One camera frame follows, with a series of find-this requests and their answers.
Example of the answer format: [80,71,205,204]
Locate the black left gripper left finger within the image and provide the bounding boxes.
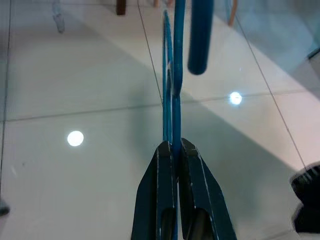
[131,140,177,240]

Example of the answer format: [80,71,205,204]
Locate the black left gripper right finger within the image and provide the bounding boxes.
[177,138,238,240]

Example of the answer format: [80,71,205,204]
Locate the blue plastic hanger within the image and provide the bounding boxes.
[161,0,215,181]

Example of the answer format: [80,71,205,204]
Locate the light wooden chair leg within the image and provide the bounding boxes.
[226,0,239,27]

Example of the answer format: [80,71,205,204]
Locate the dark brown furniture leg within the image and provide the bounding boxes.
[116,0,127,16]

